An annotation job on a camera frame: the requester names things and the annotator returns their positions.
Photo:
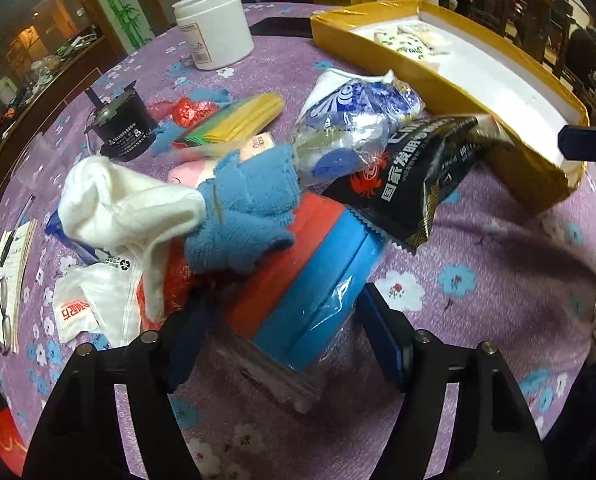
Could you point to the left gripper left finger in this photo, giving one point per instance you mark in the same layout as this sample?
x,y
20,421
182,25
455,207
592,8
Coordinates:
x,y
78,434

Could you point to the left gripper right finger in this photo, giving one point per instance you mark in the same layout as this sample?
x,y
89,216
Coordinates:
x,y
494,435

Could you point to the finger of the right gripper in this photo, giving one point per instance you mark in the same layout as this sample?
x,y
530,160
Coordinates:
x,y
577,143

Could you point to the white bag red lettering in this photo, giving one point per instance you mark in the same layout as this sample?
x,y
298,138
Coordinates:
x,y
99,299

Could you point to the black snack bag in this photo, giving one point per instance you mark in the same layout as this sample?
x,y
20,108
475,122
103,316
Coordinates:
x,y
423,163

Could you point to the lemon print tissue pack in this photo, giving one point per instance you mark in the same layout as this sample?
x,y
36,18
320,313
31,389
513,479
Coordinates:
x,y
415,40

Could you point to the red plastic bag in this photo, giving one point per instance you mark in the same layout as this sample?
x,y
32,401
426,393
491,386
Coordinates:
x,y
178,282

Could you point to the blue floral tissue pack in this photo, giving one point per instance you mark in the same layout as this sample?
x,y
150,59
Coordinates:
x,y
85,253

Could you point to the white towel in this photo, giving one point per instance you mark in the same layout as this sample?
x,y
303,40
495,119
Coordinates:
x,y
112,207

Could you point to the blue white patterned bag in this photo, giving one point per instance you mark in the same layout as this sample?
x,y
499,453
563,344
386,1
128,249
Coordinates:
x,y
346,122

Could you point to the red and blue sponge pack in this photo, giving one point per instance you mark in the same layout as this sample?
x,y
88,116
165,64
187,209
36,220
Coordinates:
x,y
289,314

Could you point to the red plastic stool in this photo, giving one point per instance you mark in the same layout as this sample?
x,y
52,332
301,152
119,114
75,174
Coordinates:
x,y
13,452

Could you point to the black eyeglasses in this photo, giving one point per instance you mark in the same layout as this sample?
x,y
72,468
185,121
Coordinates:
x,y
0,304

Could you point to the lined notepad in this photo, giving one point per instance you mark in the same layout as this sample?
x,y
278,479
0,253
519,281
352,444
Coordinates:
x,y
14,253

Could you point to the yellow cardboard box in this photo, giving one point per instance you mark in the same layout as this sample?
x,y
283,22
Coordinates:
x,y
480,72

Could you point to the purple floral tablecloth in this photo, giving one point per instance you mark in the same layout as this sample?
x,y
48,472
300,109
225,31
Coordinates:
x,y
490,270

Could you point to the black cylindrical motor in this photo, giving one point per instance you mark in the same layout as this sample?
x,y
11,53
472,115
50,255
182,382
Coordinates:
x,y
124,124

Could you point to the yellow green sponge pack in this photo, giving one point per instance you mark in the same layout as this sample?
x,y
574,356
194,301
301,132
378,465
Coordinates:
x,y
238,121

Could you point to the small red wrapper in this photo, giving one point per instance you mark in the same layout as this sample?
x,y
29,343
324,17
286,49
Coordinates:
x,y
187,113

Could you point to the white plastic jar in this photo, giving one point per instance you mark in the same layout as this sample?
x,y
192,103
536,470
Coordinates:
x,y
216,31

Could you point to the bamboo painted panel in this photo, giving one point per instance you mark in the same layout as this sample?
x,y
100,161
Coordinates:
x,y
129,22

